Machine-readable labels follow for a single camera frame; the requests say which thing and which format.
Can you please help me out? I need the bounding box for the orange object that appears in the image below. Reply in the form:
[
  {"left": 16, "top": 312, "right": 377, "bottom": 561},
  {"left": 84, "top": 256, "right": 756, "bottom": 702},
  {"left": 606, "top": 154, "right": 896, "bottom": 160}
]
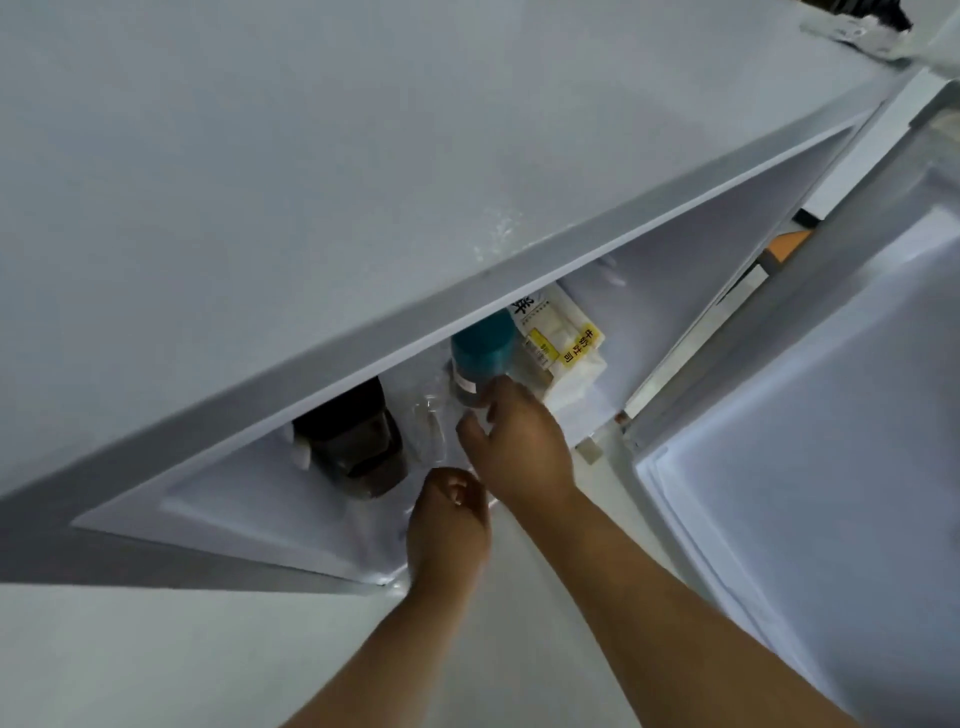
[{"left": 757, "top": 228, "right": 816, "bottom": 276}]

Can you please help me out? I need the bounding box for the white refrigerator door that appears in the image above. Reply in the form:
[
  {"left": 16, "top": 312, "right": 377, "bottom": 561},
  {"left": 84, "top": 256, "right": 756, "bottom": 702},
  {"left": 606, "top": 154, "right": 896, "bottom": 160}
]
[{"left": 621, "top": 67, "right": 960, "bottom": 728}]

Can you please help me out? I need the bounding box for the person's left hand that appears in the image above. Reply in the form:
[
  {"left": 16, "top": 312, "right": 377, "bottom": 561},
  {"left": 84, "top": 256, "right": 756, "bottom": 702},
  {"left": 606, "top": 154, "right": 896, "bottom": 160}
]
[{"left": 405, "top": 465, "right": 494, "bottom": 595}]

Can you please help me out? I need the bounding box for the white refrigerator body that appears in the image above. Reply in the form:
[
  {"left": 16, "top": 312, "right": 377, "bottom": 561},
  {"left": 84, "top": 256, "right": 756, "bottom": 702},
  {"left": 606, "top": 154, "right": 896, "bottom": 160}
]
[{"left": 0, "top": 0, "right": 925, "bottom": 601}]

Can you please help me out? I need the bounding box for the person's left forearm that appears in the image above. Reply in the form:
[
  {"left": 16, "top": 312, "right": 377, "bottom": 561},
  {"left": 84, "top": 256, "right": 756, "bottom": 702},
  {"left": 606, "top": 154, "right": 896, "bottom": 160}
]
[{"left": 283, "top": 577, "right": 489, "bottom": 728}]

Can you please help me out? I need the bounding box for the white packet with yellow label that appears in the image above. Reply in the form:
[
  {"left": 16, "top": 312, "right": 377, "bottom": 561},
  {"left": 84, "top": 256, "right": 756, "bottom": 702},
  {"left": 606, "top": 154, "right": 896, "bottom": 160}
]
[{"left": 507, "top": 281, "right": 610, "bottom": 450}]

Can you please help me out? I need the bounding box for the person's right hand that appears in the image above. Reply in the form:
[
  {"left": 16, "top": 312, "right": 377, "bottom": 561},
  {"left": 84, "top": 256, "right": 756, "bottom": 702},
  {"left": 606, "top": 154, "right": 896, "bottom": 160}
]
[{"left": 456, "top": 375, "right": 580, "bottom": 520}]

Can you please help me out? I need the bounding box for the dark brown jar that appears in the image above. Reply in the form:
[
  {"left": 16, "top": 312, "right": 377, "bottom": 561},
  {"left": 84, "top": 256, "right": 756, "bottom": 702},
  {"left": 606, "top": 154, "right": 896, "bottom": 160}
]
[{"left": 291, "top": 377, "right": 410, "bottom": 502}]

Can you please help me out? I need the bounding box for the teal bottle with white label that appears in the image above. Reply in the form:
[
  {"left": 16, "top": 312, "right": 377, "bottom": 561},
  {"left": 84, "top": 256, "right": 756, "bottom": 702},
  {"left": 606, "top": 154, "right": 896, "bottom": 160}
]
[{"left": 448, "top": 309, "right": 522, "bottom": 412}]

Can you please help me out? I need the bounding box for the white door hinge bracket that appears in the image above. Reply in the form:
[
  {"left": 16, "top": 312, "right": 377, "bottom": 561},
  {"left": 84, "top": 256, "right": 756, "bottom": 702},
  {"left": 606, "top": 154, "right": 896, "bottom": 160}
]
[{"left": 798, "top": 0, "right": 921, "bottom": 63}]

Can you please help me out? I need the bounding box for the person's right forearm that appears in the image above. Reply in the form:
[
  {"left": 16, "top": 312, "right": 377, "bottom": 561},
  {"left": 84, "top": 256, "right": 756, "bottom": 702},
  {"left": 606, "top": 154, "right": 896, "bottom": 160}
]
[{"left": 521, "top": 486, "right": 860, "bottom": 728}]

